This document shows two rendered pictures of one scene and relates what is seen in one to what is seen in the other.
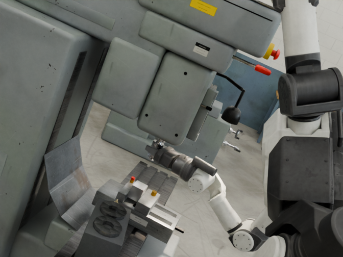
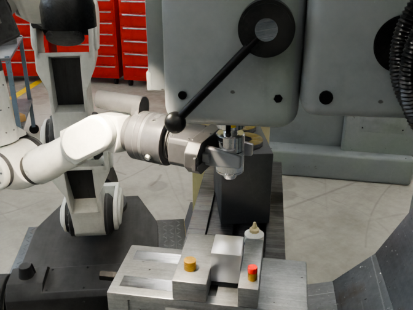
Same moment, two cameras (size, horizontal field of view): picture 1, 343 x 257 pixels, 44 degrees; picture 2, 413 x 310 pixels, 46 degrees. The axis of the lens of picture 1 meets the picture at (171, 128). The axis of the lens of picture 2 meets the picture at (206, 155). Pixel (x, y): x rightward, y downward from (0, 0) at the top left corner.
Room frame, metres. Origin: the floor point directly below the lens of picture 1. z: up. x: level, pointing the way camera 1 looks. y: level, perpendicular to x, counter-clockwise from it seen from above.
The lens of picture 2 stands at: (2.32, 0.00, 1.56)
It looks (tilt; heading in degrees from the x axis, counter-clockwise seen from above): 24 degrees down; 181
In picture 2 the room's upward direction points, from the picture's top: straight up
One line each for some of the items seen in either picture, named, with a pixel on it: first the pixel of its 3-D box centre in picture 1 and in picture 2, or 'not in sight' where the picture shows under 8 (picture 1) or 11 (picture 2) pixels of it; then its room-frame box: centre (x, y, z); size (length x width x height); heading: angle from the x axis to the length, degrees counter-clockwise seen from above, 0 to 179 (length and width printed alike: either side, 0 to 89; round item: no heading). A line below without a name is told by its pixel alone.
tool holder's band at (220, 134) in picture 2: (158, 143); (230, 135); (1.58, 0.02, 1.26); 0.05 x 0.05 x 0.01
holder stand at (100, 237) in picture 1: (100, 241); (240, 167); (1.18, 0.06, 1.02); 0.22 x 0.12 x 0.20; 5
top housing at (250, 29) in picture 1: (212, 9); not in sight; (1.58, 0.04, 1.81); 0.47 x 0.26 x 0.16; 85
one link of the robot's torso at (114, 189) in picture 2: not in sight; (93, 207); (0.81, -0.44, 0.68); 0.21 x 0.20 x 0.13; 7
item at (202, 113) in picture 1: (202, 114); (159, 19); (1.56, -0.09, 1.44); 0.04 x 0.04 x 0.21; 85
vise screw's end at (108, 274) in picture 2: (179, 229); (110, 275); (1.55, -0.20, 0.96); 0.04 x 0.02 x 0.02; 82
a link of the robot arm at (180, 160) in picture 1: (173, 161); (180, 144); (1.54, -0.06, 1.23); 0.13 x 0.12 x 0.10; 157
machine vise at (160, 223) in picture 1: (139, 205); (211, 282); (1.58, -0.01, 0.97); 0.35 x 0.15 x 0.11; 82
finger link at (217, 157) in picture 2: not in sight; (222, 159); (1.60, 0.01, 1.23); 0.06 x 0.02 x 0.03; 67
